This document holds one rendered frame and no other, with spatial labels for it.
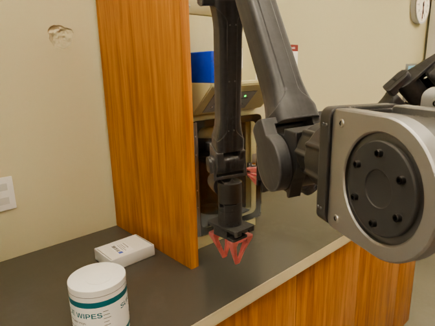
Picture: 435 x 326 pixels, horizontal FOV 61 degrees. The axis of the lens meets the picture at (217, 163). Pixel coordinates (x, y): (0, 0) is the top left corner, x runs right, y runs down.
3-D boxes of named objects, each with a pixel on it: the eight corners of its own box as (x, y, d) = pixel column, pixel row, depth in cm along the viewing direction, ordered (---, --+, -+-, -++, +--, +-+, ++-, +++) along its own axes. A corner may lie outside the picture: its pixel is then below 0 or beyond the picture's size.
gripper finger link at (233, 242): (233, 252, 96) (232, 218, 94) (254, 262, 91) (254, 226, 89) (213, 261, 92) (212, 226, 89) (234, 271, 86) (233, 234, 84)
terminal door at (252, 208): (195, 237, 128) (190, 121, 118) (259, 215, 146) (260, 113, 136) (196, 238, 127) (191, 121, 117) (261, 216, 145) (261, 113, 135)
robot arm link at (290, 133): (302, 134, 43) (342, 129, 44) (266, 123, 52) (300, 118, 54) (304, 209, 45) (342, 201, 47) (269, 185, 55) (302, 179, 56)
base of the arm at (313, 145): (323, 224, 38) (329, 107, 35) (287, 199, 46) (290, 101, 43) (393, 214, 41) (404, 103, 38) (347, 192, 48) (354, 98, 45)
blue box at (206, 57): (190, 83, 115) (189, 52, 113) (214, 81, 122) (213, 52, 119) (211, 83, 108) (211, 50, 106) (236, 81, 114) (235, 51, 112)
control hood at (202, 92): (187, 115, 117) (186, 83, 115) (256, 107, 138) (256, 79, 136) (211, 118, 109) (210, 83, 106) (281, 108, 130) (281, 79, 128)
